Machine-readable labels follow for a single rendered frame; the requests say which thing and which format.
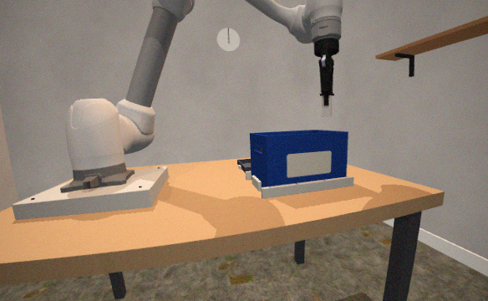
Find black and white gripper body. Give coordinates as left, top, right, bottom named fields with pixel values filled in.
left=314, top=38, right=339, bottom=70

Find blue plastic crate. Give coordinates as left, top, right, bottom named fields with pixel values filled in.
left=251, top=130, right=348, bottom=187

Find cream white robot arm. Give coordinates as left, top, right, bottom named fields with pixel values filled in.
left=60, top=0, right=343, bottom=193

